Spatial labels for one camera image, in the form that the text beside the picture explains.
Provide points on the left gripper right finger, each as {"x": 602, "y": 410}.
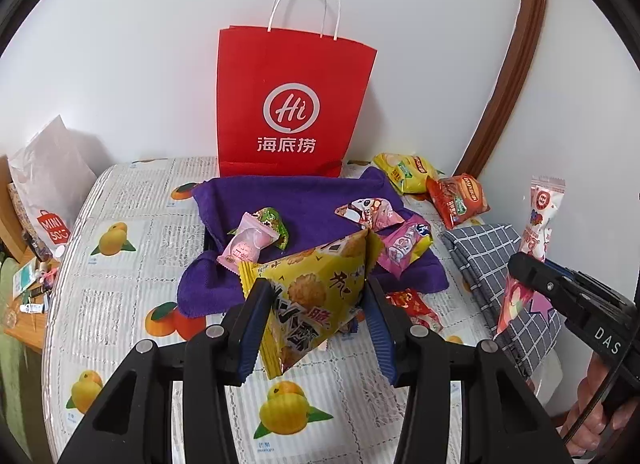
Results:
{"x": 387, "y": 326}

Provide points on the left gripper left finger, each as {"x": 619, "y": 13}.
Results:
{"x": 250, "y": 326}

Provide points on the yellow triangular snack packet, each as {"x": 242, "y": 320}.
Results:
{"x": 315, "y": 293}

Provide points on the pink yellow snack bag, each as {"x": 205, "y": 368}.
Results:
{"x": 405, "y": 245}

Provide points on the long white pink snack packet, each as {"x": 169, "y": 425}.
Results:
{"x": 546, "y": 194}

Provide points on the pink round candy packet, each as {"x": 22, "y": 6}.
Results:
{"x": 247, "y": 242}

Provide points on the green triangular snack packet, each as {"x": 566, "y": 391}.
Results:
{"x": 268, "y": 222}

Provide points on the pink cartoon snack packet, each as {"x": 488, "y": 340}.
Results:
{"x": 370, "y": 213}

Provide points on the right hand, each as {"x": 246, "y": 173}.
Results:
{"x": 588, "y": 436}

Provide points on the red snack packet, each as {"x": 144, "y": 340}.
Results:
{"x": 417, "y": 310}

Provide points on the blue snack packet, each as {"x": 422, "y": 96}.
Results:
{"x": 352, "y": 325}

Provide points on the grey checked cloth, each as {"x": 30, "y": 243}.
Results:
{"x": 482, "y": 253}

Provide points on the purple towel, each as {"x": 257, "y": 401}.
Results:
{"x": 306, "y": 205}

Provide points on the orange chips bag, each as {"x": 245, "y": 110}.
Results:
{"x": 457, "y": 198}

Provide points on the yellow chips bag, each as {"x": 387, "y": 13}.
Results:
{"x": 407, "y": 173}

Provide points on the wooden side table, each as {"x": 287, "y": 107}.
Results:
{"x": 25, "y": 316}

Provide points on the red paper bag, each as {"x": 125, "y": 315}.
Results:
{"x": 287, "y": 101}

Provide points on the white plastic bag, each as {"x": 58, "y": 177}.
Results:
{"x": 52, "y": 180}

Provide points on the brown wooden door frame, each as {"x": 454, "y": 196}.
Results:
{"x": 509, "y": 84}

